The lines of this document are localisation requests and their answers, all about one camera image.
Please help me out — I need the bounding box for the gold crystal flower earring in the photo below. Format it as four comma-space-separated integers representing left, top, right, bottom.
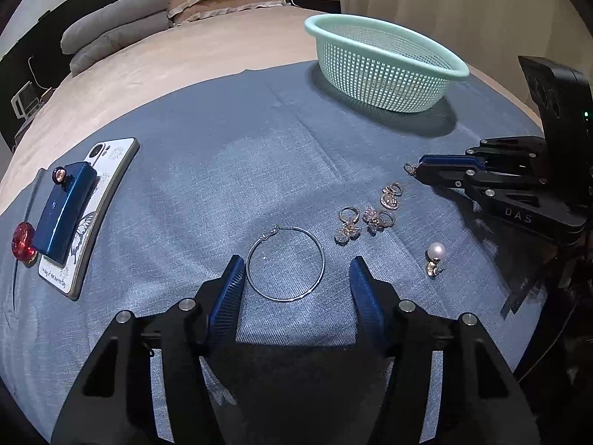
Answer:
363, 206, 398, 237
334, 207, 361, 247

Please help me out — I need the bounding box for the glossy blue box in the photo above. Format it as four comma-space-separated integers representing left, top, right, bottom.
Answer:
35, 161, 98, 268

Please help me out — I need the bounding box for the blue denim cloth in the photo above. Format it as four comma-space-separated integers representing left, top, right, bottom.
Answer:
0, 58, 552, 445

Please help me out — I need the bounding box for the teal plastic mesh basket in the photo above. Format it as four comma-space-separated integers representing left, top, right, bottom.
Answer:
304, 14, 470, 113

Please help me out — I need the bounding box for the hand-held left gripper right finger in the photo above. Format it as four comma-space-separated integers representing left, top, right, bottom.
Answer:
348, 255, 543, 445

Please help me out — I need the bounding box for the grey pillow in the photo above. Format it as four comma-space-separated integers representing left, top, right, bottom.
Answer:
69, 9, 173, 78
60, 0, 170, 55

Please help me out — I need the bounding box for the red round gem ornament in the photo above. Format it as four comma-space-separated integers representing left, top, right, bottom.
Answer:
11, 222, 39, 260

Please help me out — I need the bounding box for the phone with white butterfly case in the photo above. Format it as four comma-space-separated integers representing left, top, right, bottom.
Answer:
37, 137, 140, 301

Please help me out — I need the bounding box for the large silver hoop earring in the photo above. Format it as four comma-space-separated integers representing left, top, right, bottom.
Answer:
246, 225, 325, 303

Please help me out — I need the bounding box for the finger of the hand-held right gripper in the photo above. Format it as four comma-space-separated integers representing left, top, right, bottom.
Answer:
415, 168, 583, 244
418, 136, 548, 182

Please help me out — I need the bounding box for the beige curtain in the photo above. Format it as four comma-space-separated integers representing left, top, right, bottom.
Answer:
324, 0, 593, 119

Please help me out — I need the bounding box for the beige bed cover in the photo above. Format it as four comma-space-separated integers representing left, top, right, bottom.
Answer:
0, 6, 545, 205

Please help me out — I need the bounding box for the white cable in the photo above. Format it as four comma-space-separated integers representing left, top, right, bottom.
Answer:
27, 56, 54, 93

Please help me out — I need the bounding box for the gold heart drop earring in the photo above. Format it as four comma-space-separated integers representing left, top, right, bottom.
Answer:
380, 182, 404, 210

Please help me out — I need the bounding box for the white bedside device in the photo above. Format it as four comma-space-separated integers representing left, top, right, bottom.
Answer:
10, 81, 42, 120

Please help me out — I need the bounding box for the white pearl gold earring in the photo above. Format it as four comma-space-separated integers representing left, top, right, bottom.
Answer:
425, 242, 448, 279

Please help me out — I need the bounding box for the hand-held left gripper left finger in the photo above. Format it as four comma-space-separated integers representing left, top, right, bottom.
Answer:
51, 255, 246, 445

